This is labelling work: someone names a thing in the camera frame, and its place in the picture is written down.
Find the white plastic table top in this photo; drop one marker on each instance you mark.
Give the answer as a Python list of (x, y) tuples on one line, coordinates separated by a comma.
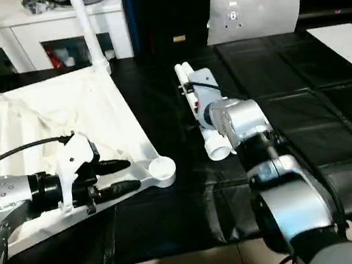
[(93, 101)]

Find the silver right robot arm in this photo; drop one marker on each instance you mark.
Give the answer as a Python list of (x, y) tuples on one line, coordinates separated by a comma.
[(277, 196)]

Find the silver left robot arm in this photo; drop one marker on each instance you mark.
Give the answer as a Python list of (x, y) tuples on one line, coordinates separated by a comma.
[(4, 195)]

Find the black work mat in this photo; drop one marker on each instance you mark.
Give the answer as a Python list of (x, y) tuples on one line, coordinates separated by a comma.
[(253, 72)]

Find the black sofa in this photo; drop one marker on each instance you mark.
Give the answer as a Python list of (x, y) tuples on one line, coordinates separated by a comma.
[(161, 6)]

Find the grey printed cushion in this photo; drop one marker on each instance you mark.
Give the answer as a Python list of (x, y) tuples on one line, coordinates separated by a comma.
[(254, 9)]

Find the red bottle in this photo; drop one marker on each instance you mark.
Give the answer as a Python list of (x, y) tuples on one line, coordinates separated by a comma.
[(51, 56)]

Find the white flat board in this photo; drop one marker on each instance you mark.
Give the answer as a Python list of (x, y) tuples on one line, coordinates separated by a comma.
[(348, 48)]

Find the white cabinet with glass doors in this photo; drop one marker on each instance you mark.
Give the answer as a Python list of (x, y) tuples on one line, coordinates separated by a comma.
[(18, 32)]

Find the black flat bar device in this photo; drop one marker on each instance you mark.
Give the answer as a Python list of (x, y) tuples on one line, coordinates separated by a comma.
[(333, 12)]

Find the metal parts clutter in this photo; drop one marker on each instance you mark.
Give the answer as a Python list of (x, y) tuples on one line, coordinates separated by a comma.
[(36, 2)]

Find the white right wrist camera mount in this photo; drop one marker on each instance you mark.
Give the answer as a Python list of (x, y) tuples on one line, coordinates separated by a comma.
[(205, 85)]

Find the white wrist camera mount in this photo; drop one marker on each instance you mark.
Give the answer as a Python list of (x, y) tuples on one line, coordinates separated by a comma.
[(74, 153), (205, 85)]

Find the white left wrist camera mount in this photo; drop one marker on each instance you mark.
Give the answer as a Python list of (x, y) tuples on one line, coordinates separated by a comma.
[(74, 153)]

